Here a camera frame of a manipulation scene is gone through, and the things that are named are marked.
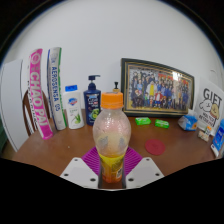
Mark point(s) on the green and white shuttlecock tube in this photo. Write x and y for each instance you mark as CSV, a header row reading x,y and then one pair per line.
x,y
56,90

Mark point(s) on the white blue-capped lotion bottle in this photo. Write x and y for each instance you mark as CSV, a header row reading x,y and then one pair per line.
x,y
74,111

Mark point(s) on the blue detergent bottle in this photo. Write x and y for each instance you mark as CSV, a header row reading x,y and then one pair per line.
x,y
219,140

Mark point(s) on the blue tissue pack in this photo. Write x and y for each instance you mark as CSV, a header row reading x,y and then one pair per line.
x,y
188,122

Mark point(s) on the small beige snack packet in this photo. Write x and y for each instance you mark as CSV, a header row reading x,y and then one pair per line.
x,y
202,136

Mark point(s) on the orange-capped clear drink bottle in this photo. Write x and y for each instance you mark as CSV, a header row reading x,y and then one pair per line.
x,y
111,133

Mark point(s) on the small orange and white box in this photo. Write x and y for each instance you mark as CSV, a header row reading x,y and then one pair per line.
x,y
208,130

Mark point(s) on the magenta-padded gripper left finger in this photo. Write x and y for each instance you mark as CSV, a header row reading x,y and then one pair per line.
x,y
81,171

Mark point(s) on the dark blue pump bottle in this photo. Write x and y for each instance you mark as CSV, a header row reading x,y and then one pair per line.
x,y
91,105

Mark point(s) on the brown wooden chair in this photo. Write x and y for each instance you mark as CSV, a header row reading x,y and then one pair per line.
x,y
28,113

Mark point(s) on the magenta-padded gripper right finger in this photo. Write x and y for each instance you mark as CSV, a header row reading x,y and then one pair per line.
x,y
143,171

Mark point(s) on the pink shuttlecock tube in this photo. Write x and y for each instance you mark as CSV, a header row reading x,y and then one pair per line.
x,y
39,96

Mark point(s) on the black-framed group picture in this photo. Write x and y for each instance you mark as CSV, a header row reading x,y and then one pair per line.
x,y
156,88

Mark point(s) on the flat round red coaster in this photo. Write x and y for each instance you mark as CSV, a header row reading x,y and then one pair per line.
x,y
155,147

